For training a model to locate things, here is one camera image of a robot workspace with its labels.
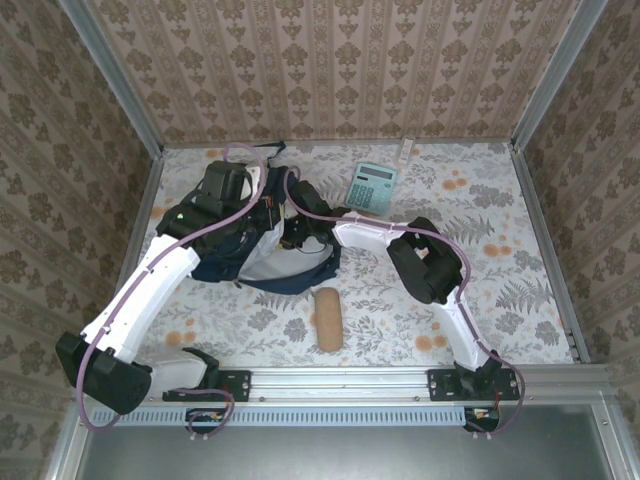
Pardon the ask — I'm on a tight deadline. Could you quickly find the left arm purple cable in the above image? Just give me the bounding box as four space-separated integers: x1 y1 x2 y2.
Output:
74 142 270 444

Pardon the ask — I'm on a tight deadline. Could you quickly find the navy blue backpack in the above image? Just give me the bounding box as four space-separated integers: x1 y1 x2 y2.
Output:
149 141 344 295

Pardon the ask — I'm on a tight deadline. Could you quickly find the tan cork pencil case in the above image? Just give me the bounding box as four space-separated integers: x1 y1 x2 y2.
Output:
313 288 345 354

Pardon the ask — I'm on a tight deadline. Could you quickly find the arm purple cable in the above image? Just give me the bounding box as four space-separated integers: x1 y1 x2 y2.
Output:
74 142 270 444
283 168 526 441

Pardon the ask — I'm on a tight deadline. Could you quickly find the slotted grey cable duct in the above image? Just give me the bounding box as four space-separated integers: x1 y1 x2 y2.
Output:
89 405 501 427

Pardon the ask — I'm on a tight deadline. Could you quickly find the aluminium frame post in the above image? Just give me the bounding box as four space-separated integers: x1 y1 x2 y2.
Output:
512 0 612 149
58 0 165 159

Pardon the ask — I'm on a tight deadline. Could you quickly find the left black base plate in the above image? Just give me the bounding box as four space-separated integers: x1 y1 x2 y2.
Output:
162 369 252 403

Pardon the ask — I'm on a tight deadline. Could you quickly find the grey metal sheet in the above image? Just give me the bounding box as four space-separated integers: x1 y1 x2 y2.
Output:
74 403 624 480

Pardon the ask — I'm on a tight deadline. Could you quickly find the teal calculator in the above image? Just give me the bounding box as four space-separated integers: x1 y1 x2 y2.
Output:
344 162 399 217

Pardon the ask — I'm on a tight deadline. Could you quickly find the small controller board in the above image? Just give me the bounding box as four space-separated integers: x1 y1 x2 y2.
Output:
463 407 502 432
185 407 232 435

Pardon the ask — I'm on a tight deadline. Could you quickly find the aluminium back rail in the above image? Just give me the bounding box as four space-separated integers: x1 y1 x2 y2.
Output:
162 140 516 150

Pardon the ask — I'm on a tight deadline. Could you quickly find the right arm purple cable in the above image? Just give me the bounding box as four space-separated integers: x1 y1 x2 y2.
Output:
283 168 526 441

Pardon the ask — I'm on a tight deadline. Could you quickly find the aluminium mounting rail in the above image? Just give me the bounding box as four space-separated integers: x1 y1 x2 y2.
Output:
74 364 614 401

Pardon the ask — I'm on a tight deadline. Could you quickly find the aluminium side rail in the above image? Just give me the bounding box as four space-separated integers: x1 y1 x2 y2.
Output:
94 149 166 369
509 144 592 364

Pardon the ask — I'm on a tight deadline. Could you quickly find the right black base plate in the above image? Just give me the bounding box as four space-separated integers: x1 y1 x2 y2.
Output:
427 368 521 403

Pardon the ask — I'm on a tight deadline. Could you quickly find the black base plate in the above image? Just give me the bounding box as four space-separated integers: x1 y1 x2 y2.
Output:
427 368 521 403
162 369 252 403

